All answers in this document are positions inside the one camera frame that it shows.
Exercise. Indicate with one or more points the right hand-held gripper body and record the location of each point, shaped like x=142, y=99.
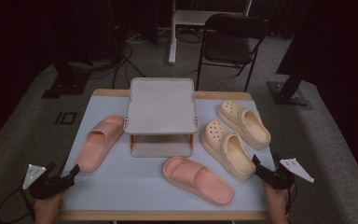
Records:
x=281, y=180

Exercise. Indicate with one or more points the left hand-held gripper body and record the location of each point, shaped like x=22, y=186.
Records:
x=40, y=186

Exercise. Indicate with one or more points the cream clog shoe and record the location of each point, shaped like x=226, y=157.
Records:
x=227, y=149
x=245, y=123

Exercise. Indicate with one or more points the pink slide slipper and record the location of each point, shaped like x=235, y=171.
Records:
x=199, y=182
x=98, y=144

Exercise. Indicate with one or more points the grey two-tier shoe rack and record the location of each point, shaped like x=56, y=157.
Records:
x=161, y=109

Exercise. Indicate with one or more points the person's right hand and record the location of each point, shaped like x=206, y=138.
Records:
x=276, y=202

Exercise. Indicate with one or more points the person's left hand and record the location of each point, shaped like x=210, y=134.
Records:
x=48, y=208

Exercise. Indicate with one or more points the light blue table mat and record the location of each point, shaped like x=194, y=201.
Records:
x=130, y=183

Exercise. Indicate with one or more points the black folding chair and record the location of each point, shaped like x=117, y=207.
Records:
x=230, y=46

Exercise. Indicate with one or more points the black stand with base plate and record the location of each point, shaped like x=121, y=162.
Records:
x=66, y=82
x=287, y=91

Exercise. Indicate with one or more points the white desk frame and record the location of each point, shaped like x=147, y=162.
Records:
x=173, y=40

